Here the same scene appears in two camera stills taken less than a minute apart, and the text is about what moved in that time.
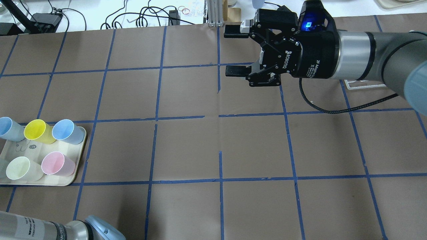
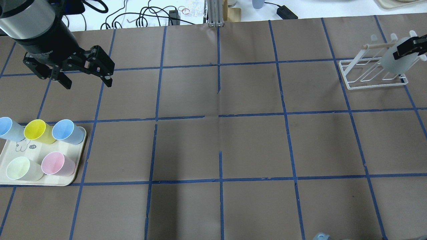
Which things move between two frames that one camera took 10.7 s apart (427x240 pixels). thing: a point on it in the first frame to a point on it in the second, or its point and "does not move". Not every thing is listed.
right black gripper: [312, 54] to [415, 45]
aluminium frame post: [215, 13] does not move
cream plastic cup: [21, 168] does not move
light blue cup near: [11, 130] does not move
